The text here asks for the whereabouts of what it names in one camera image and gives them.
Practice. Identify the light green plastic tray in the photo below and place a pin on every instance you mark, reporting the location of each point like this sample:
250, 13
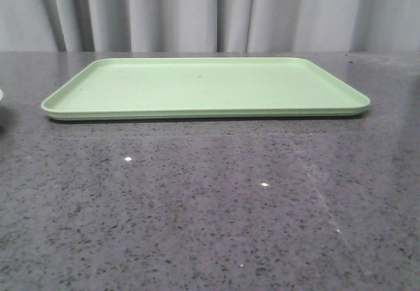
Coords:
223, 87

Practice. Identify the grey pleated curtain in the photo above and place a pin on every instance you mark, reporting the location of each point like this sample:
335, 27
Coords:
198, 26

